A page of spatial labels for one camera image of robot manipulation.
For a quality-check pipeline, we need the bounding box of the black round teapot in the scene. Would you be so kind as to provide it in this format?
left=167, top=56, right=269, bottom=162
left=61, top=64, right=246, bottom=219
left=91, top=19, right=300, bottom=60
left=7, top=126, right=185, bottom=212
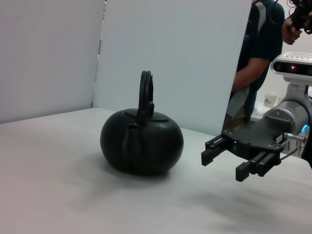
left=99, top=70, right=184, bottom=176

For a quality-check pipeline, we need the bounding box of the person in dark shirt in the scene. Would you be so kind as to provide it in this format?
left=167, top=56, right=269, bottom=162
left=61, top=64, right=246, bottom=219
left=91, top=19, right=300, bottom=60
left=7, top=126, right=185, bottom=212
left=223, top=0, right=303, bottom=132

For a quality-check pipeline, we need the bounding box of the white foam board panel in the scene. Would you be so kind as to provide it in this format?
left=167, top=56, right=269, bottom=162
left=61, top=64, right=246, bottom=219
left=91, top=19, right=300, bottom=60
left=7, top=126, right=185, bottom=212
left=91, top=0, right=253, bottom=137
left=0, top=0, right=106, bottom=125

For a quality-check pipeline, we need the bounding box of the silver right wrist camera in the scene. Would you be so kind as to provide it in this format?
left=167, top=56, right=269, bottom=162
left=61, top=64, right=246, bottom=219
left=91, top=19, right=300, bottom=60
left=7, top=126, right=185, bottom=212
left=270, top=52, right=312, bottom=86

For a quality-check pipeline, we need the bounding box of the black handheld controller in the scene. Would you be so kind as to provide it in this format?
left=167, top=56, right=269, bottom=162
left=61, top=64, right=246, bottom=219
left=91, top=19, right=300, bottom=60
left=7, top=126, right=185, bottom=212
left=285, top=0, right=312, bottom=35

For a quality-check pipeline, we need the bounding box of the bystander hand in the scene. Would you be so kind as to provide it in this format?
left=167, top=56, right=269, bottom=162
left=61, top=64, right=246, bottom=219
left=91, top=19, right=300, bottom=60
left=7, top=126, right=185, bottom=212
left=281, top=18, right=302, bottom=46

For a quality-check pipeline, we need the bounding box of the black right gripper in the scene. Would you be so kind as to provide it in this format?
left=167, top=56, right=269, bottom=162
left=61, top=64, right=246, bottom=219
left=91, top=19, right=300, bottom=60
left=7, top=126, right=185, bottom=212
left=201, top=117, right=293, bottom=182

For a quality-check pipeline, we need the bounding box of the bystander bare forearm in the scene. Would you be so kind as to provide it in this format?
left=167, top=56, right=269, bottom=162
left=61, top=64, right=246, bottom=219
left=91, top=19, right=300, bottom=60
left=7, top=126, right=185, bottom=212
left=234, top=57, right=269, bottom=92

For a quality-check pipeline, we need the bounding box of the right gripper cable with plug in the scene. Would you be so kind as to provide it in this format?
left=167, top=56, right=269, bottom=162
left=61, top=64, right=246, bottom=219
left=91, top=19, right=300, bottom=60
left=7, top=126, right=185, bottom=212
left=279, top=131, right=307, bottom=161

